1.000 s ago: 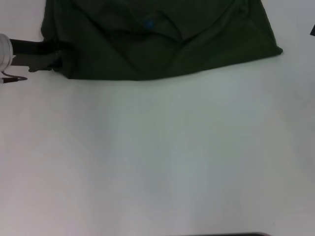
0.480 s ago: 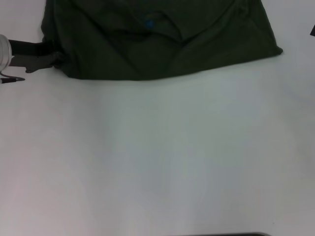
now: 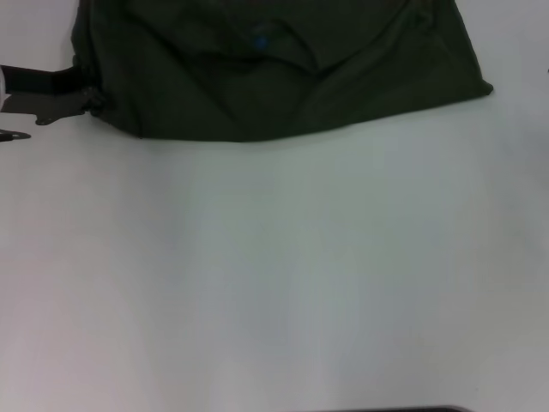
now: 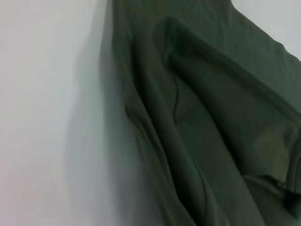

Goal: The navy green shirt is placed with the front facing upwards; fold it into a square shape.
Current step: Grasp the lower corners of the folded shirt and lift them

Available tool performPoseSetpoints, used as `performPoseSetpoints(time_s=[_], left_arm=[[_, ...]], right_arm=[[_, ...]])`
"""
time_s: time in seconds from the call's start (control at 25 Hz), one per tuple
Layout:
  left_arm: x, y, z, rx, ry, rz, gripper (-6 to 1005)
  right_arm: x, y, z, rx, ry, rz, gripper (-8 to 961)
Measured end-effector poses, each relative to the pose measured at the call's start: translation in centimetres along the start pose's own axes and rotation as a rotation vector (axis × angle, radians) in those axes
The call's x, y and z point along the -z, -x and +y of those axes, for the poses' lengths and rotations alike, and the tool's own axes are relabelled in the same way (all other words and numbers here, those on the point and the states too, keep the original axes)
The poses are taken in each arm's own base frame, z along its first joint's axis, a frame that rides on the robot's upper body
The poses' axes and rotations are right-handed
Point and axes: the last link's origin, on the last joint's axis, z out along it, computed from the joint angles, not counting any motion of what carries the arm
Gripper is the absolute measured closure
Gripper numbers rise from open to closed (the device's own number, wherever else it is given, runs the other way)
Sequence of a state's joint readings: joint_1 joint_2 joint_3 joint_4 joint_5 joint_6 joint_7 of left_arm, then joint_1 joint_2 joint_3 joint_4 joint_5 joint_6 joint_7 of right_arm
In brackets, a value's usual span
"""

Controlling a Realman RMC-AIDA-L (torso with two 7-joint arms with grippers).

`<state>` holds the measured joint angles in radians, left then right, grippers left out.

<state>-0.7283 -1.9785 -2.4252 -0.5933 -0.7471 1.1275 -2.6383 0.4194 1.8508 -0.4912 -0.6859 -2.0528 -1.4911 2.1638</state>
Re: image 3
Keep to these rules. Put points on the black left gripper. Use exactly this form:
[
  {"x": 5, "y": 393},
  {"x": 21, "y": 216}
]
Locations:
[{"x": 43, "y": 92}]

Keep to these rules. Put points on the dark green printed t-shirt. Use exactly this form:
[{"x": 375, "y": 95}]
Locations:
[{"x": 279, "y": 77}]

